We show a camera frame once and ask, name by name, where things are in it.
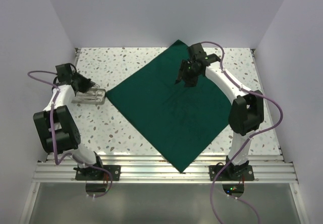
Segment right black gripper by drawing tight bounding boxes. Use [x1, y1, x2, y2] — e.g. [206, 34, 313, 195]
[175, 60, 201, 88]

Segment steel surgical scissors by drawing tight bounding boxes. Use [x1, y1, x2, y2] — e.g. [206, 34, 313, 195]
[77, 90, 104, 100]

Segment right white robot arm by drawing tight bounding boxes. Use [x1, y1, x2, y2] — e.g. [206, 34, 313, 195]
[175, 43, 264, 180]

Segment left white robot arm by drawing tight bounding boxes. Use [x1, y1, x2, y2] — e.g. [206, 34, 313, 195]
[28, 63, 105, 180]

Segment green surgical drape cloth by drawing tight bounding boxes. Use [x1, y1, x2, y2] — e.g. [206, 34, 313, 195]
[106, 40, 231, 172]

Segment steel instrument tray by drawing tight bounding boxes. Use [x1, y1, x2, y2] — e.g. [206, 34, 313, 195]
[72, 88, 106, 105]

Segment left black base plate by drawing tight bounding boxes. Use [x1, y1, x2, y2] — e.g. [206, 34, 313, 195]
[73, 165, 121, 181]

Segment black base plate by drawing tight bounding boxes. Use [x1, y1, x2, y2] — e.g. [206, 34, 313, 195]
[208, 161, 255, 181]
[73, 165, 121, 181]

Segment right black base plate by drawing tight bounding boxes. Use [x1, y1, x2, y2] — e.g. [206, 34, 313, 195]
[208, 161, 255, 181]

